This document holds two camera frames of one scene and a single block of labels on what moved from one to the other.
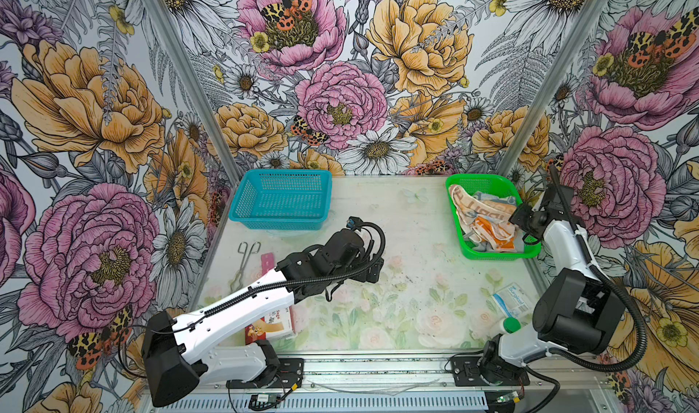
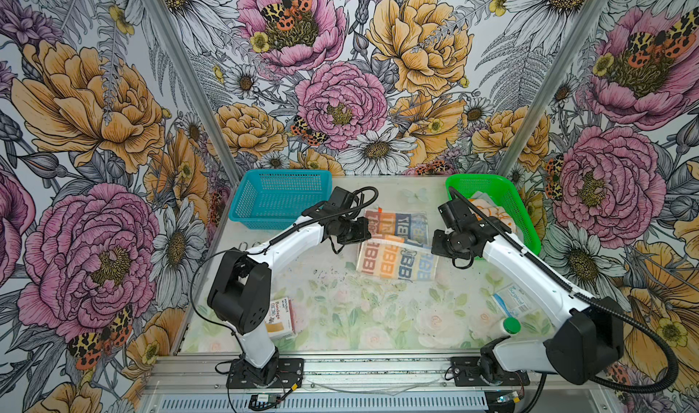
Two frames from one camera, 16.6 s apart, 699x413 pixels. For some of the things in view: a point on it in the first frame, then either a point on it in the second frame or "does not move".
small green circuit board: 267,397 does not move
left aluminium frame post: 200,92 does not move
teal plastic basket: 282,199 does not move
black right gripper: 518,218 to 439,249
